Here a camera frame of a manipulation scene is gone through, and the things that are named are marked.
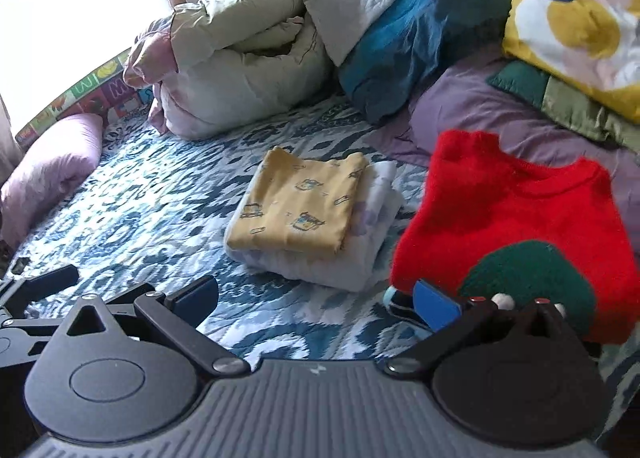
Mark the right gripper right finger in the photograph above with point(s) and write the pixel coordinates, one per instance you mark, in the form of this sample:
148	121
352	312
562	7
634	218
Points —
434	307

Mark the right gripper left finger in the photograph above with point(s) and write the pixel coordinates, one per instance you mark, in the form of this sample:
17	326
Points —
196	301

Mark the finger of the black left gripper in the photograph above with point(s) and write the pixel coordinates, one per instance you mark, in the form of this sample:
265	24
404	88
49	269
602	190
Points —
18	293

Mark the red knit sweater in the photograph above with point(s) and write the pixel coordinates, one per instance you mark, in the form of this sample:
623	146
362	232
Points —
493	223

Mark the yellow printed kids garment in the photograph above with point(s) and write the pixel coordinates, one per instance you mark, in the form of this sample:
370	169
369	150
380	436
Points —
299	205

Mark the blue white patterned bedspread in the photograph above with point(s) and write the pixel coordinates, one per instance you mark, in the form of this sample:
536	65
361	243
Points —
157	211

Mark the white floral folded garment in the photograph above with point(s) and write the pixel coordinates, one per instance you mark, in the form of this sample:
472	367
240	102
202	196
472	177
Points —
354	267

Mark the pink pillow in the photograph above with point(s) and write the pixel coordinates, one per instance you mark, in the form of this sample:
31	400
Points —
54	167

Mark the purple bed sheet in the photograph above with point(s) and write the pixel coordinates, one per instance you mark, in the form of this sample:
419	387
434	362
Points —
462	99

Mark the colourful alphabet play mat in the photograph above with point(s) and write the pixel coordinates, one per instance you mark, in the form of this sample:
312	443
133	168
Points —
102	92

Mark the pink white duvet bundle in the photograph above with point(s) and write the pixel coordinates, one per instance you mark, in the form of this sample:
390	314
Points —
215	65

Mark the green cushion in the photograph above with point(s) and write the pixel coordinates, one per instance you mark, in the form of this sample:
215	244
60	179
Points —
565	105

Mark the window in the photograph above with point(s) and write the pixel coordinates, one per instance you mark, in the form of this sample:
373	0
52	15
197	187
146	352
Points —
49	45

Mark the teal blue pillow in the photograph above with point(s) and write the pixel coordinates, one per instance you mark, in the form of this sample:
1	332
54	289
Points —
411	45

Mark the yellow cartoon cushion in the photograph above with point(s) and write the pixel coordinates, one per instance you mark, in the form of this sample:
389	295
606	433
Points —
592	45

